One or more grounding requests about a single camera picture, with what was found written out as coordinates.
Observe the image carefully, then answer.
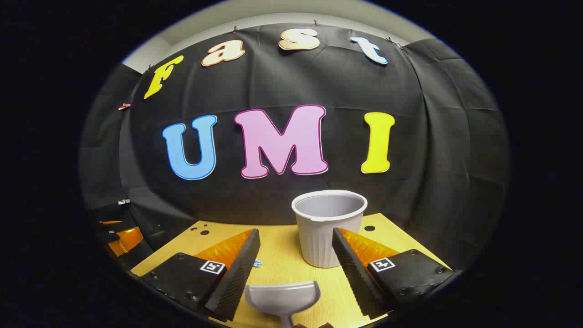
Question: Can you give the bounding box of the grey plastic dustpan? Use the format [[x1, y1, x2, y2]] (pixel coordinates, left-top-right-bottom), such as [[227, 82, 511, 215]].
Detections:
[[245, 281, 321, 328]]

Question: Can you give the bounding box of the wooden desktop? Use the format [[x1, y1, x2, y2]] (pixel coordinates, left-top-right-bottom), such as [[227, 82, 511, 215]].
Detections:
[[131, 213, 451, 328]]

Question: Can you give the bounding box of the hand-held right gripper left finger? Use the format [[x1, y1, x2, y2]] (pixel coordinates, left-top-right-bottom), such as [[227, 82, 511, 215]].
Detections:
[[131, 228, 261, 322]]

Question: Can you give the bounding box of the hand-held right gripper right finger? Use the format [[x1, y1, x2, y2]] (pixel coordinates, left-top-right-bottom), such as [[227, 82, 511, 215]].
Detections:
[[331, 227, 456, 320]]

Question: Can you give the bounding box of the white ribbed garbage bin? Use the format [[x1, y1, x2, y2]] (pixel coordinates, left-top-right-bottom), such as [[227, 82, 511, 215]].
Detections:
[[291, 190, 368, 268]]

